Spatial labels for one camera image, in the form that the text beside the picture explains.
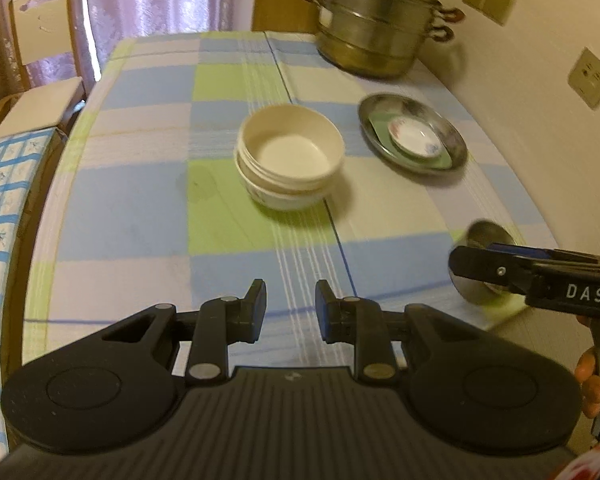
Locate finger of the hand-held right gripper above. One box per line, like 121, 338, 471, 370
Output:
489, 242, 600, 268
449, 246, 537, 307

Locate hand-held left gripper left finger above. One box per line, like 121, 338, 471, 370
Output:
102, 279, 268, 386

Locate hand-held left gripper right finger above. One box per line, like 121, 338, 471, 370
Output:
315, 280, 481, 386

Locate stainless steel bowl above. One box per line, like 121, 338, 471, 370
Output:
466, 219, 528, 306

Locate white ceramic bowl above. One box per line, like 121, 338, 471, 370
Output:
235, 155, 338, 212

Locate small floral white dish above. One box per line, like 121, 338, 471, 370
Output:
386, 117, 442, 160

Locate cream round container bowl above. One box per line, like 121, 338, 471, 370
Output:
237, 104, 346, 196

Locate green square plate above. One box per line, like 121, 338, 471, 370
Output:
369, 112, 455, 170

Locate large stainless steel plate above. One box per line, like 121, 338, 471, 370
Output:
357, 93, 468, 176

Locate person's right hand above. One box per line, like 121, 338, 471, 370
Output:
574, 347, 600, 420

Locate checked tablecloth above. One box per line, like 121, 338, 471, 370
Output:
22, 30, 561, 376

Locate red and white clothing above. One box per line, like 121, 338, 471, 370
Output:
550, 440, 600, 480

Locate stainless steel steamer pot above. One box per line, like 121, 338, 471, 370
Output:
296, 0, 466, 80

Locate blue grid cloth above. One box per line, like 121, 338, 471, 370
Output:
0, 127, 56, 466

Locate cream wooden chair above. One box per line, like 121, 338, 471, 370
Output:
0, 0, 88, 141

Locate purple lace curtain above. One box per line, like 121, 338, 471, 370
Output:
0, 0, 261, 96

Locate beige wall socket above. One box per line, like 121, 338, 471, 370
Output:
567, 47, 600, 109

